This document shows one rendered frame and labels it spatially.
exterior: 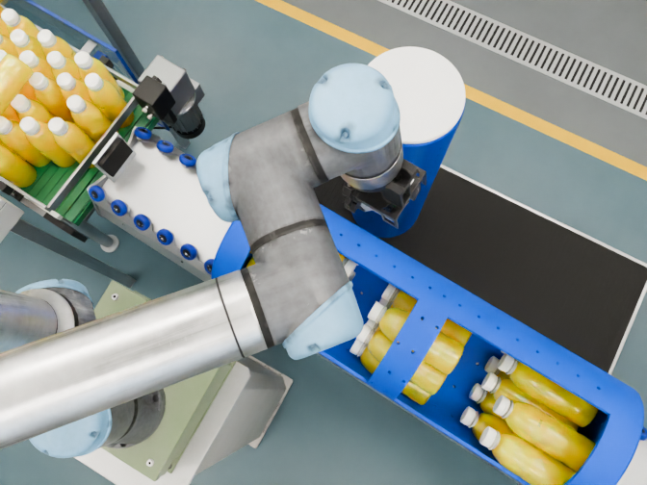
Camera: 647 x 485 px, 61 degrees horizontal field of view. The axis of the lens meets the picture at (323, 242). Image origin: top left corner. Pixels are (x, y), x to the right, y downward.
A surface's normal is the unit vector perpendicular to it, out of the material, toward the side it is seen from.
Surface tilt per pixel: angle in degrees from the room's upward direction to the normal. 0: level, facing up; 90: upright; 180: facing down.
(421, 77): 0
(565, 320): 0
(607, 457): 11
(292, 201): 20
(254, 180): 15
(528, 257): 0
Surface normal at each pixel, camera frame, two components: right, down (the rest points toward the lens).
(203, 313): 0.05, -0.32
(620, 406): 0.24, -0.64
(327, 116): -0.18, -0.19
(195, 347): 0.26, 0.29
